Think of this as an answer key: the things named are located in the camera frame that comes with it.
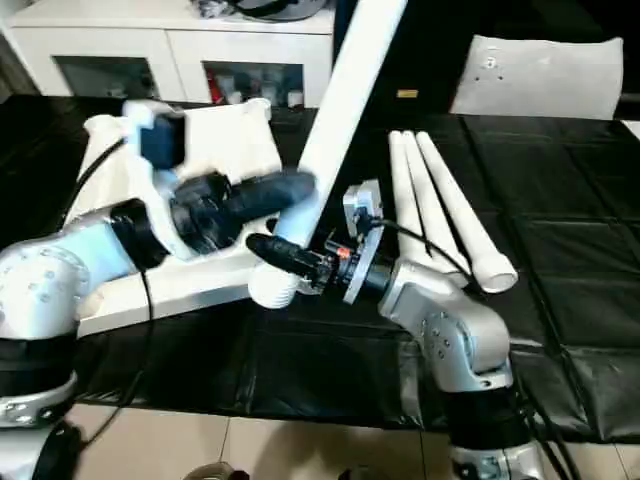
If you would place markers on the white plastic table top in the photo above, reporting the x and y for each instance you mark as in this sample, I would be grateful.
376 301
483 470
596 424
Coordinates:
225 130

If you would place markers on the white plastic table leg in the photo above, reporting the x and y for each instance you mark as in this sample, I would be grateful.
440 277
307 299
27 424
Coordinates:
350 100
456 200
417 170
399 165

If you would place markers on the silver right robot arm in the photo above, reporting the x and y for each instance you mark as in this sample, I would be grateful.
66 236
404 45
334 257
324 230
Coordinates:
450 320

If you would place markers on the small white bottle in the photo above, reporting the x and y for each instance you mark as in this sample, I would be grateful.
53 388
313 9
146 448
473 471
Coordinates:
295 100
236 98

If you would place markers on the red packet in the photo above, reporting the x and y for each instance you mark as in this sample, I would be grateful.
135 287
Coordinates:
215 90

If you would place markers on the white cabinet with glass doors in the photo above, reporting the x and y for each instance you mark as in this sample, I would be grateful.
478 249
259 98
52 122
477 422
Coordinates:
175 45

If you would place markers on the small yellow label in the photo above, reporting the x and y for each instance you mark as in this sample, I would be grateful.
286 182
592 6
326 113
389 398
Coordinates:
407 93

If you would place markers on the grey and black helmet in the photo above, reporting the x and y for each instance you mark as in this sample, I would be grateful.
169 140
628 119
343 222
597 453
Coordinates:
280 9

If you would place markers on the black tangled clutter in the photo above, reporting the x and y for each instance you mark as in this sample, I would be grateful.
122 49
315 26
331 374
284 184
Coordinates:
212 7

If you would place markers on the black cabinet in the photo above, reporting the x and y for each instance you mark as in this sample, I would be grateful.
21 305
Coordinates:
425 45

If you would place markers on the black work mat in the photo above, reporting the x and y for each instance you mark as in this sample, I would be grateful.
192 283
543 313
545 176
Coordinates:
575 200

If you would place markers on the white chair back panel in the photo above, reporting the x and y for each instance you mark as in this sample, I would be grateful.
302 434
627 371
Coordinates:
540 80

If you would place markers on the white sheet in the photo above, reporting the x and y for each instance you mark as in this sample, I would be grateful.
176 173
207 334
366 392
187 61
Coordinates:
632 129

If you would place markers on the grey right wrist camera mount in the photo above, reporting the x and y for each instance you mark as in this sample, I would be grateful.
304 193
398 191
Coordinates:
362 200

